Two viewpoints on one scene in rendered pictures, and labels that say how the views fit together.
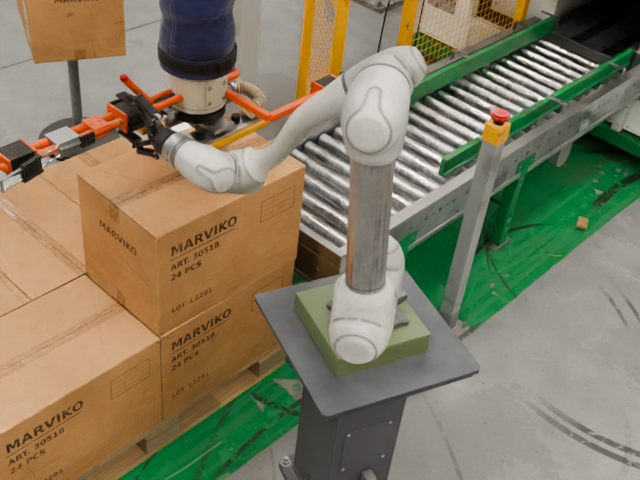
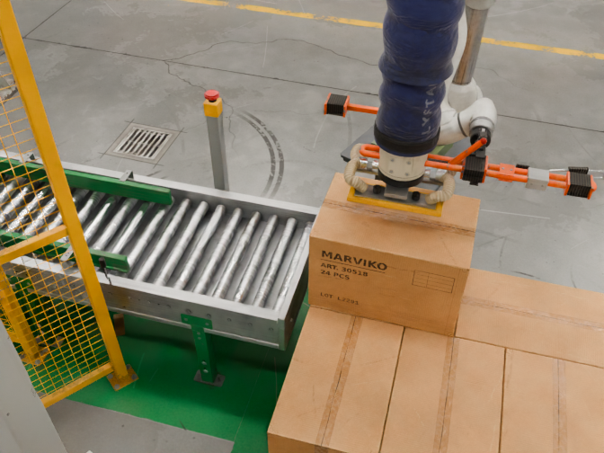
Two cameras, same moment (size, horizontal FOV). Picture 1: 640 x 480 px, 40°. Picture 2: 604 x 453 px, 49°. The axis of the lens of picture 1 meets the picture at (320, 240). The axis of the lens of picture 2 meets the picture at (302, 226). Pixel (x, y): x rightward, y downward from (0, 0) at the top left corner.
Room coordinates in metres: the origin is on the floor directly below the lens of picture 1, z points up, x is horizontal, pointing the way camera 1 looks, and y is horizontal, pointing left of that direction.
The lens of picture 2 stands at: (3.38, 1.99, 2.67)
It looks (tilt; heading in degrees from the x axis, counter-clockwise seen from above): 43 degrees down; 246
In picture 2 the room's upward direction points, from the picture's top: straight up
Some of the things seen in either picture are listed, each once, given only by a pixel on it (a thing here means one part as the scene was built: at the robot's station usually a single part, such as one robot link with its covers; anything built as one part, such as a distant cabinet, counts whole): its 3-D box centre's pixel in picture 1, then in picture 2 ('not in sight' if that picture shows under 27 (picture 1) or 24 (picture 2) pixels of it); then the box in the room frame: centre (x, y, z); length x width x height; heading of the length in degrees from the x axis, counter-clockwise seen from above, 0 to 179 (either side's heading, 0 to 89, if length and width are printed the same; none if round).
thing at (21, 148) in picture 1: (15, 157); (578, 185); (1.83, 0.79, 1.24); 0.08 x 0.07 x 0.05; 141
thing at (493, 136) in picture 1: (470, 233); (221, 183); (2.71, -0.57, 0.50); 0.07 x 0.07 x 1.00; 51
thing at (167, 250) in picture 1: (193, 219); (392, 253); (2.28, 0.42, 0.74); 0.60 x 0.40 x 0.40; 140
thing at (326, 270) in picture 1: (270, 236); (304, 279); (2.57, 0.18, 0.47); 0.70 x 0.03 x 0.15; 51
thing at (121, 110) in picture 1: (129, 113); (474, 167); (2.10, 0.57, 1.24); 0.10 x 0.08 x 0.06; 51
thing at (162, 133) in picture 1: (161, 138); (480, 142); (1.99, 0.46, 1.24); 0.09 x 0.07 x 0.08; 52
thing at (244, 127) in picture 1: (218, 130); not in sight; (2.23, 0.34, 1.13); 0.34 x 0.10 x 0.05; 141
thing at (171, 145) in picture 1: (179, 150); (481, 131); (1.95, 0.40, 1.24); 0.09 x 0.06 x 0.09; 142
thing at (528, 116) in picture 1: (553, 108); (27, 164); (3.59, -0.98, 0.60); 1.60 x 0.10 x 0.09; 141
